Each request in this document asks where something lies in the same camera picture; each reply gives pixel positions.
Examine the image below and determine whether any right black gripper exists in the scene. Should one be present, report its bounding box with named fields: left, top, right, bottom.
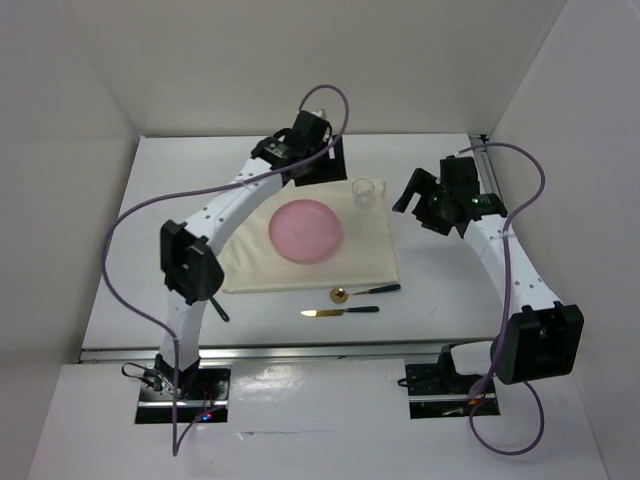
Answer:
left=393, top=167, right=454, bottom=236

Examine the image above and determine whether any clear plastic cup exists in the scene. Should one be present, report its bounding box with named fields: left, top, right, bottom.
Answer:
left=352, top=178, right=375, bottom=210

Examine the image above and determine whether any pink plate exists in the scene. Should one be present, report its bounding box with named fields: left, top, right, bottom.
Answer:
left=268, top=199, right=343, bottom=263

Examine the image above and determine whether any cream cloth placemat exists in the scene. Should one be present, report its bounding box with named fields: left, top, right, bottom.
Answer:
left=218, top=178, right=399, bottom=294

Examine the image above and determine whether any gold fork green handle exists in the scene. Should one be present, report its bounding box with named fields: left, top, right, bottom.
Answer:
left=210, top=297, right=230, bottom=323

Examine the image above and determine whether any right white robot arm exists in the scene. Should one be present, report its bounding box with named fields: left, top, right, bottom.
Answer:
left=393, top=157, right=584, bottom=397

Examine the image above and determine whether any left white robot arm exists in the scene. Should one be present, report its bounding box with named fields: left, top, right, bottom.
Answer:
left=155, top=110, right=347, bottom=399

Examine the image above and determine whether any right aluminium rail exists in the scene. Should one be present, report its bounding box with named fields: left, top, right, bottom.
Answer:
left=468, top=132, right=551, bottom=355

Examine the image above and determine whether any aluminium rail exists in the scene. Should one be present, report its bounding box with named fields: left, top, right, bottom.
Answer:
left=468, top=132, right=551, bottom=355
left=79, top=338, right=490, bottom=364

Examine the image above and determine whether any gold spoon green handle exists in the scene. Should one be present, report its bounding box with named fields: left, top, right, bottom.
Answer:
left=329, top=283, right=401, bottom=304

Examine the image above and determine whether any gold knife green handle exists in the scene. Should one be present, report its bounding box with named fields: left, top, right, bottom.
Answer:
left=300, top=306, right=380, bottom=318

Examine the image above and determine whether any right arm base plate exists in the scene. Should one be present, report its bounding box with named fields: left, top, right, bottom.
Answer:
left=396, top=362, right=500, bottom=420

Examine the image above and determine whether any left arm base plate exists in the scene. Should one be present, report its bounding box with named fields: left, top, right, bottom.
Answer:
left=134, top=367, right=231, bottom=425

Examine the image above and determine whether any front aluminium rail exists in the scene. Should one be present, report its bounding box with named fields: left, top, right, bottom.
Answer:
left=79, top=338, right=490, bottom=364

